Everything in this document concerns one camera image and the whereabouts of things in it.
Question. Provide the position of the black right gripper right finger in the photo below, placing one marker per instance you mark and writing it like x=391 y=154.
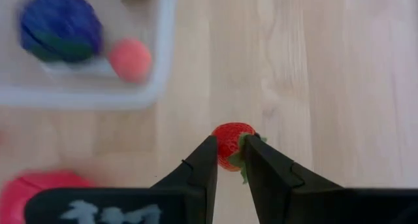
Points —
x=277 y=188

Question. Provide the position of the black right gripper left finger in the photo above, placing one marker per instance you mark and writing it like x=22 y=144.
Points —
x=199 y=185

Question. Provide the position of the large red toy fruit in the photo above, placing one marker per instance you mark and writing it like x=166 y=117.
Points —
x=13 y=198

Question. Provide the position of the blue-purple toy berry cluster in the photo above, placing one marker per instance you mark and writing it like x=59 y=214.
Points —
x=60 y=25

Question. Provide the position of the clear plastic tupperware container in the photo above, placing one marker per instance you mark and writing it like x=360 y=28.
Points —
x=163 y=54

